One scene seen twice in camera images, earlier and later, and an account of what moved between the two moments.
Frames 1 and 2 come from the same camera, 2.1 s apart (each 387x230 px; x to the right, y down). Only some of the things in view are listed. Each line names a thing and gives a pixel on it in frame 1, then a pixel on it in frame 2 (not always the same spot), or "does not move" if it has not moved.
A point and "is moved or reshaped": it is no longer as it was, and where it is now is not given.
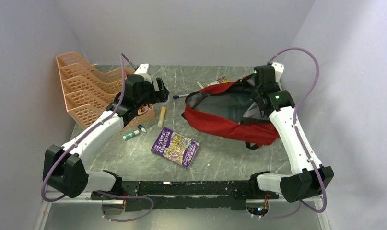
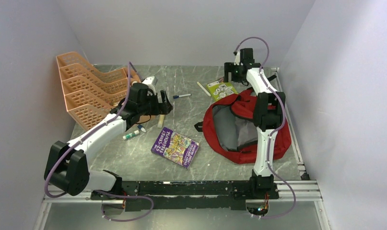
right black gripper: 254,87 -> 228,67
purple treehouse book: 176,147 does not move
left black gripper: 160,96 -> 162,108
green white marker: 131,134 does not move
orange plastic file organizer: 88,91 does not move
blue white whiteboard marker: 177,97 does not move
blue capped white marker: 141,127 does not move
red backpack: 227,108 is moved or reshaped
